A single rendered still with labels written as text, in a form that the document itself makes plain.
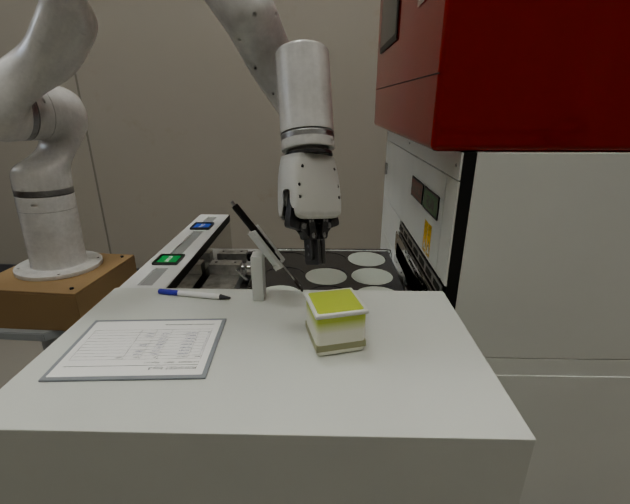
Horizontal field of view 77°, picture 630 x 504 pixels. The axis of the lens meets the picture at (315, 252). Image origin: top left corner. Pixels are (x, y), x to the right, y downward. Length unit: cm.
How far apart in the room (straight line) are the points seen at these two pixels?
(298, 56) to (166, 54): 238
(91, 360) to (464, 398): 49
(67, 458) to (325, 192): 47
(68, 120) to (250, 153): 187
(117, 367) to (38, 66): 62
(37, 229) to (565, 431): 125
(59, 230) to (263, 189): 194
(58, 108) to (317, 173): 66
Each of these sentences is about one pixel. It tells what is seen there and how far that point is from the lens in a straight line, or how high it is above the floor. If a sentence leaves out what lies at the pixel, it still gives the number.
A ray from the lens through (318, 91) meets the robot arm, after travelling 62.
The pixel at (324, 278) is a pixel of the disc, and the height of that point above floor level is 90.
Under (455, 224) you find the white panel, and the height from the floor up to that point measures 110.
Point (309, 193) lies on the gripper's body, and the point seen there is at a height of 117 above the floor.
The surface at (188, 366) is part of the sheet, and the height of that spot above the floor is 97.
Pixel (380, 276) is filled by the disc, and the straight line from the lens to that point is 97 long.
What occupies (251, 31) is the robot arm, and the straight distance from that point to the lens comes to 69.
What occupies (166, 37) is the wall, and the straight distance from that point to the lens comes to 300.
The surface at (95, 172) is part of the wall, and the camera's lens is 331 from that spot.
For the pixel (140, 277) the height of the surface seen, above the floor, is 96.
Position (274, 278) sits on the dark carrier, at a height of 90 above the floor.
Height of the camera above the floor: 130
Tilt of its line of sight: 21 degrees down
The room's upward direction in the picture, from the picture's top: straight up
